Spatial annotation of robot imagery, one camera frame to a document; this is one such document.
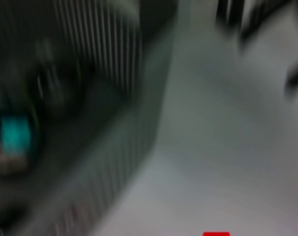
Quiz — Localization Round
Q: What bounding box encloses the teal square brick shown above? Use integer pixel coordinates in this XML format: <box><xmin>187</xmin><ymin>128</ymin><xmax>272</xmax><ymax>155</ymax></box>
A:
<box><xmin>0</xmin><ymin>115</ymin><xmax>33</xmax><ymax>158</ymax></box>

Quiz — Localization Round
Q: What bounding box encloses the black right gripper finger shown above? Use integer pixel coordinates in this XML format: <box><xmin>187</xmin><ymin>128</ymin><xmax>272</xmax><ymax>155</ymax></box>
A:
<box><xmin>284</xmin><ymin>61</ymin><xmax>298</xmax><ymax>92</ymax></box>

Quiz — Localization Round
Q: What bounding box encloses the grey perforated storage bin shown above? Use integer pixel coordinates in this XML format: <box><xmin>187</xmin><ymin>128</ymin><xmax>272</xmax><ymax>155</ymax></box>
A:
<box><xmin>0</xmin><ymin>0</ymin><xmax>176</xmax><ymax>236</ymax></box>

